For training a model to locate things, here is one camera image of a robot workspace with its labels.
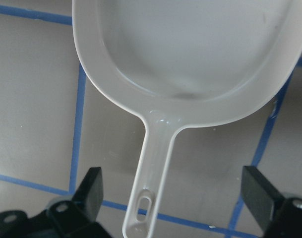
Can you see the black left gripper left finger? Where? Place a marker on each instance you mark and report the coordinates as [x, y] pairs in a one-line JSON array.
[[73, 217]]

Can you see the beige plastic dustpan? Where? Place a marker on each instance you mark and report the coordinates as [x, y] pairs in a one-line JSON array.
[[180, 64]]

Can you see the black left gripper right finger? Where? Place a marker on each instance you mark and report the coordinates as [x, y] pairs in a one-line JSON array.
[[278, 216]]

